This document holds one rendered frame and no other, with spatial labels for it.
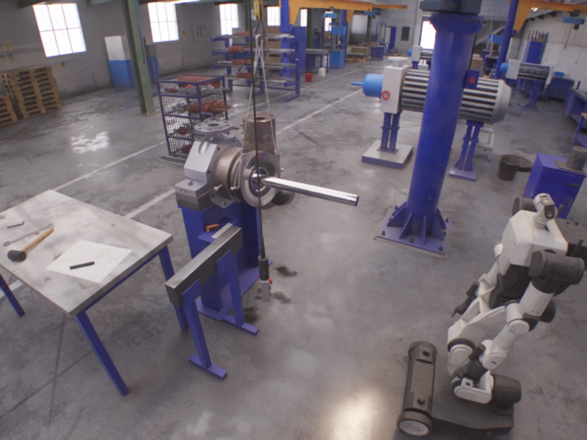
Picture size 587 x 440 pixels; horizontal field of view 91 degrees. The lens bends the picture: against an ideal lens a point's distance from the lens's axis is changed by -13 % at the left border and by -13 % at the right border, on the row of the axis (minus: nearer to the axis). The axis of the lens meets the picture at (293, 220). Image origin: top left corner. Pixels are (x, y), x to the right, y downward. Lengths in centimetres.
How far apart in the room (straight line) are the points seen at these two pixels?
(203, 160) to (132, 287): 152
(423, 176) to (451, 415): 213
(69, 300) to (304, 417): 149
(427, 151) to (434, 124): 26
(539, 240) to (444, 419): 120
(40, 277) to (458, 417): 250
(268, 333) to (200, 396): 66
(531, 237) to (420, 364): 120
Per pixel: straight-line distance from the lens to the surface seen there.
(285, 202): 241
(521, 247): 147
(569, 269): 139
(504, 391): 225
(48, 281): 215
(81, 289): 198
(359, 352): 253
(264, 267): 143
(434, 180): 342
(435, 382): 232
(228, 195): 222
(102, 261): 212
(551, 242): 148
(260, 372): 241
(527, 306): 148
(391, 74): 523
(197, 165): 222
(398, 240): 358
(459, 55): 316
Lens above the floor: 203
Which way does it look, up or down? 32 degrees down
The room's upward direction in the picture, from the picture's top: straight up
